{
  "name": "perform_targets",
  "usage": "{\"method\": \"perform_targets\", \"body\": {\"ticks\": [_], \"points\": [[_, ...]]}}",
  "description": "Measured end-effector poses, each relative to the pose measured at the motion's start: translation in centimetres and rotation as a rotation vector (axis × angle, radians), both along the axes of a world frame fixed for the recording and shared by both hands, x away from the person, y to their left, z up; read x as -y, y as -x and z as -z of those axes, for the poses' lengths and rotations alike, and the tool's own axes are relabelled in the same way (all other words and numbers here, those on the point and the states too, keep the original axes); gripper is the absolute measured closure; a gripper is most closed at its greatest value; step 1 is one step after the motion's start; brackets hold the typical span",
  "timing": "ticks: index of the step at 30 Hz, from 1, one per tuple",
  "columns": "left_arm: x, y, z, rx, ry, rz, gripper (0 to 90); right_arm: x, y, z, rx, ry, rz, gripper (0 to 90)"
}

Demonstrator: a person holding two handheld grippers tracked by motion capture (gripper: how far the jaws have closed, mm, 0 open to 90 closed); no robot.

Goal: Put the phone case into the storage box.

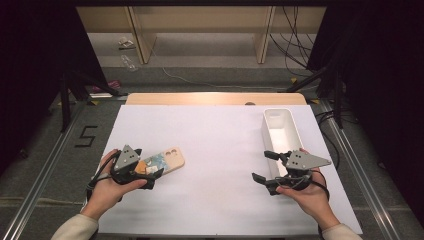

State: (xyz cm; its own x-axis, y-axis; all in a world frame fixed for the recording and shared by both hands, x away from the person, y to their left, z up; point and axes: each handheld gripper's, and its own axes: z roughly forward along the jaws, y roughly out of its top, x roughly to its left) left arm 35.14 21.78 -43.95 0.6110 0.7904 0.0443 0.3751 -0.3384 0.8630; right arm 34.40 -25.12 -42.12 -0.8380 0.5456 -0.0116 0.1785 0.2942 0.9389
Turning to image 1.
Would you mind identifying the dark curtain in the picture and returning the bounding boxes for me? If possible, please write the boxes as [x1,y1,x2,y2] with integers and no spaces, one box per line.
[0,0,109,176]
[305,0,424,219]

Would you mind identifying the white table mat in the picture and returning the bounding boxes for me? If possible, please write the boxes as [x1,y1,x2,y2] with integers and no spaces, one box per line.
[97,104,364,236]

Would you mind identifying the beige printed phone case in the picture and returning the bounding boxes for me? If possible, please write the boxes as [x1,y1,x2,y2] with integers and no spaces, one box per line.
[134,146,186,176]

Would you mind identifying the white plastic bin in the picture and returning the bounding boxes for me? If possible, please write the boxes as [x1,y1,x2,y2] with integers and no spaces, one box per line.
[260,108,305,180]

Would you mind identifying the aluminium floor rail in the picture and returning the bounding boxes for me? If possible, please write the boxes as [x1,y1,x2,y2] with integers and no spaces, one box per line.
[0,99,88,240]
[319,99,402,240]

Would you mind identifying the person's right hand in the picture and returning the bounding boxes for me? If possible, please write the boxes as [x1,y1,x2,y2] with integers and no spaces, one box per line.
[275,148,341,231]

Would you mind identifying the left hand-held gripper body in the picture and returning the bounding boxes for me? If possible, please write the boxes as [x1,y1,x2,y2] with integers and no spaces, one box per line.
[109,144,150,190]

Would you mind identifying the pink object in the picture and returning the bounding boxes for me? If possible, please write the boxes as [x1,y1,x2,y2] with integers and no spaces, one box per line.
[92,79,122,94]

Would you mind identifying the person's left hand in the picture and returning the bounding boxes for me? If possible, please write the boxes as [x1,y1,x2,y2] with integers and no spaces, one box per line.
[81,149,148,221]

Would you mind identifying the light wooden shelf frame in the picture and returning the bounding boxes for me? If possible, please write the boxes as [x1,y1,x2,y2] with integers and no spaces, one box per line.
[75,5,327,65]

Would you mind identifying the black metal stand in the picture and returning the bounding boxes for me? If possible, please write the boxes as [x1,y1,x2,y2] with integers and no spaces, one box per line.
[285,65,345,130]
[59,70,130,133]

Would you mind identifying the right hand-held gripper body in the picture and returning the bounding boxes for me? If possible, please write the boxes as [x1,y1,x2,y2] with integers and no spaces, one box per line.
[277,149,332,192]

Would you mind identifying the clear plastic bottle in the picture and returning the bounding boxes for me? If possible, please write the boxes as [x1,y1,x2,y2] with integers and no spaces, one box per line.
[120,54,139,73]

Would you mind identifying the light wooden table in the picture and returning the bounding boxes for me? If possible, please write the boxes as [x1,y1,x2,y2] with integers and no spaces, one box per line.
[125,92,308,107]

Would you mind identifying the hanging black cables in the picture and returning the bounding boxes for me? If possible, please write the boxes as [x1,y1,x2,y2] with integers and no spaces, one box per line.
[269,5,318,78]

